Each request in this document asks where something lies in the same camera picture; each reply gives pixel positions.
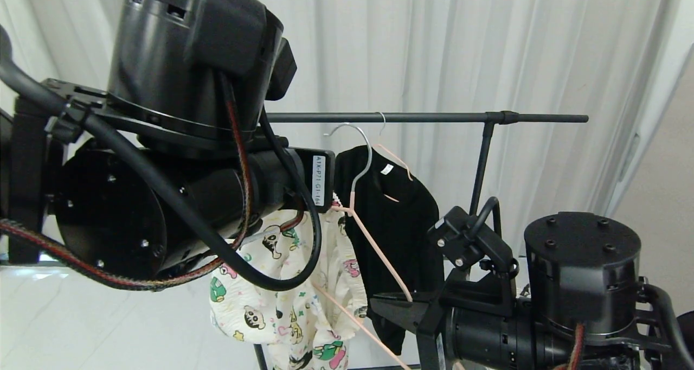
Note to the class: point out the cream printed garment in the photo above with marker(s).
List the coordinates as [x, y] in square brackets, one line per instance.
[282, 316]

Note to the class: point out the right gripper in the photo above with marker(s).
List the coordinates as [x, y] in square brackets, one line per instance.
[488, 343]

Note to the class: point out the pink clothes hanger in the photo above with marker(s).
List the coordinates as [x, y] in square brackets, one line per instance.
[398, 161]
[379, 256]

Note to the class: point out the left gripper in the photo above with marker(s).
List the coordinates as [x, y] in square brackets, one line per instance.
[135, 218]

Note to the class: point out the black garment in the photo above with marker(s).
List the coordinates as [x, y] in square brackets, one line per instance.
[401, 223]

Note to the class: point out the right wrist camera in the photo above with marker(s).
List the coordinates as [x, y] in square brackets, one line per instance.
[466, 240]

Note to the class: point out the black clothes rack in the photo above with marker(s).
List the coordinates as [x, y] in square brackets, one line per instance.
[434, 117]

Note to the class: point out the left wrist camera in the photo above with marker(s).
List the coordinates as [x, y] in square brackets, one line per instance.
[282, 71]

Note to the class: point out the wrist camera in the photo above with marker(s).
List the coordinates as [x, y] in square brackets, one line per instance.
[466, 240]
[282, 71]

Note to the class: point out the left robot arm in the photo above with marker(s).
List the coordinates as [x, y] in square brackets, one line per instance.
[179, 61]

